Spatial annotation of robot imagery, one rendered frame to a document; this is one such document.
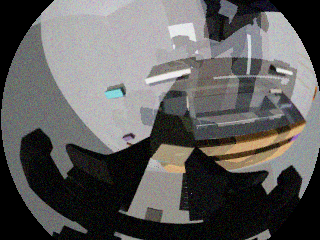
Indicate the small cyan block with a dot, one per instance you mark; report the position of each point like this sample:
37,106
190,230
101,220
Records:
115,92

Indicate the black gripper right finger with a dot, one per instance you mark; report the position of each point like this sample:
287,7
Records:
208,184

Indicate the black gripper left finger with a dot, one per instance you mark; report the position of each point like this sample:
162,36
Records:
122,170

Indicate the purple rectangular block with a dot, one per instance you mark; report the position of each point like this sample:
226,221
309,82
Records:
129,137

